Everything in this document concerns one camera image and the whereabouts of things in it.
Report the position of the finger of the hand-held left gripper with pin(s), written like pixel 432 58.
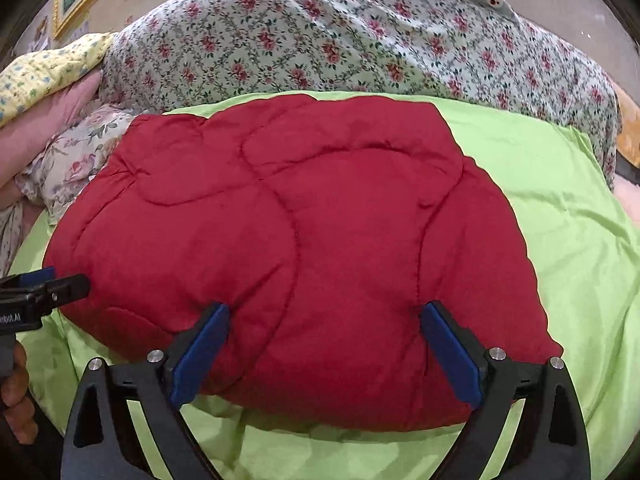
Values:
pixel 70 287
pixel 42 274

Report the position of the large-rose floral pillow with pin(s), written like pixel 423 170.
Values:
pixel 75 160

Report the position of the yellow floral pillow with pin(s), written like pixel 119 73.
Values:
pixel 40 75

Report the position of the red puffer jacket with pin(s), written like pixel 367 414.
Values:
pixel 300 260

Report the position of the pink pillow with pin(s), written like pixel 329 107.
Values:
pixel 45 120

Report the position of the orange cloth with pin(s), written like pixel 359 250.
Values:
pixel 630 120

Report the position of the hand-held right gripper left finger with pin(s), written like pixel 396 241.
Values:
pixel 200 355

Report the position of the small-flower floral quilt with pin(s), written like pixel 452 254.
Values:
pixel 350 45

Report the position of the person's left hand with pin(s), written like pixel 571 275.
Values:
pixel 15 400

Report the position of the light green bed sheet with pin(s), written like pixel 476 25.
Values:
pixel 575 270

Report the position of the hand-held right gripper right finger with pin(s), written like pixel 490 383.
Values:
pixel 450 355

